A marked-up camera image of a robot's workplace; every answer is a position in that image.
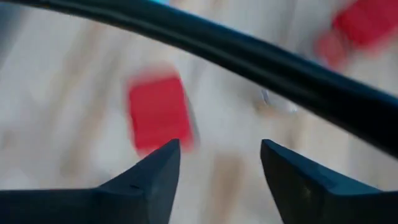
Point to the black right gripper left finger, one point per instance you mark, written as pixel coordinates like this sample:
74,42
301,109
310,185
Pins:
93,205

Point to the red lid paprika tin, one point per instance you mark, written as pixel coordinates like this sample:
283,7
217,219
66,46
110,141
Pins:
363,25
158,115

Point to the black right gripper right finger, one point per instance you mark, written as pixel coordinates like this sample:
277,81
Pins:
326,202

